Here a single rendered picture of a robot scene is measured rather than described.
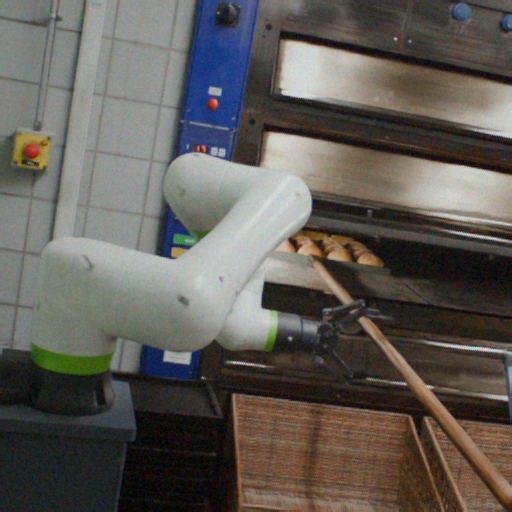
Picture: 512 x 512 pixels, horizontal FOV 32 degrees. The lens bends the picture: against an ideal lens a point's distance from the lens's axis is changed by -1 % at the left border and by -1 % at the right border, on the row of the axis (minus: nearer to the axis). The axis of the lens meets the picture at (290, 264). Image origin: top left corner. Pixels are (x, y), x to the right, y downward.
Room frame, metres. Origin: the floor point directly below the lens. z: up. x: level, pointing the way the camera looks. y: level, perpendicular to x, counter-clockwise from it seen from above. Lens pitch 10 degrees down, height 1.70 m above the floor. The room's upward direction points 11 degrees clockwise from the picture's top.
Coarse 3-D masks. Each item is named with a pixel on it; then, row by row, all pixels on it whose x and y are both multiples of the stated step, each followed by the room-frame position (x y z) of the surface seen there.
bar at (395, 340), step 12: (348, 336) 2.20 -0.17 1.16; (360, 336) 2.20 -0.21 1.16; (396, 336) 2.23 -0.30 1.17; (408, 336) 2.24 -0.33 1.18; (420, 348) 2.24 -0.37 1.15; (432, 348) 2.24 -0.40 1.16; (444, 348) 2.25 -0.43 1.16; (456, 348) 2.26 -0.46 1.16; (468, 348) 2.26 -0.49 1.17; (480, 348) 2.27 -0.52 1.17; (492, 348) 2.29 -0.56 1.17; (504, 360) 2.29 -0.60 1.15; (504, 372) 2.29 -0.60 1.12
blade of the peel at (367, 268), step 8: (272, 256) 2.99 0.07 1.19; (280, 256) 3.00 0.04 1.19; (288, 256) 3.00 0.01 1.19; (296, 256) 3.01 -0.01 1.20; (304, 256) 3.01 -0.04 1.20; (328, 264) 3.03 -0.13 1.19; (336, 264) 3.03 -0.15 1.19; (344, 264) 3.04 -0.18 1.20; (352, 264) 3.04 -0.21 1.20; (360, 264) 3.05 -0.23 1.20; (368, 264) 3.05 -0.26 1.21; (368, 272) 3.05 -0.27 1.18; (376, 272) 3.06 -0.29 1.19; (384, 272) 3.06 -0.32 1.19
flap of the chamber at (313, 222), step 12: (312, 216) 2.41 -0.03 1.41; (324, 228) 2.47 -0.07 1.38; (336, 228) 2.42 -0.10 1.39; (348, 228) 2.42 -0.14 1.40; (360, 228) 2.43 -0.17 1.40; (372, 228) 2.44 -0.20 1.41; (384, 228) 2.44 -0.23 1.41; (396, 240) 2.56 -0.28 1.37; (408, 240) 2.47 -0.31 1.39; (420, 240) 2.46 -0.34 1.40; (432, 240) 2.47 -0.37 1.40; (444, 240) 2.48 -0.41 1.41; (456, 240) 2.49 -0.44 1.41; (480, 252) 2.56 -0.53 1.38; (492, 252) 2.51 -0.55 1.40; (504, 252) 2.51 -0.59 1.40
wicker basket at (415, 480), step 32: (256, 416) 2.50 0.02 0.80; (288, 416) 2.52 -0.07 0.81; (320, 416) 2.54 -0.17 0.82; (352, 416) 2.56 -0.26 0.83; (384, 416) 2.58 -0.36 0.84; (224, 448) 2.45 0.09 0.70; (256, 448) 2.48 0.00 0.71; (288, 448) 2.49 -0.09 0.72; (320, 448) 2.51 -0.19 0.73; (352, 448) 2.54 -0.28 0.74; (384, 448) 2.56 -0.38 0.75; (416, 448) 2.46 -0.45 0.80; (224, 480) 2.35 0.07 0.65; (256, 480) 2.46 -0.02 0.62; (288, 480) 2.48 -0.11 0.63; (320, 480) 2.49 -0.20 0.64; (352, 480) 2.52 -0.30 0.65; (384, 480) 2.53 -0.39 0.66; (416, 480) 2.42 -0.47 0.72
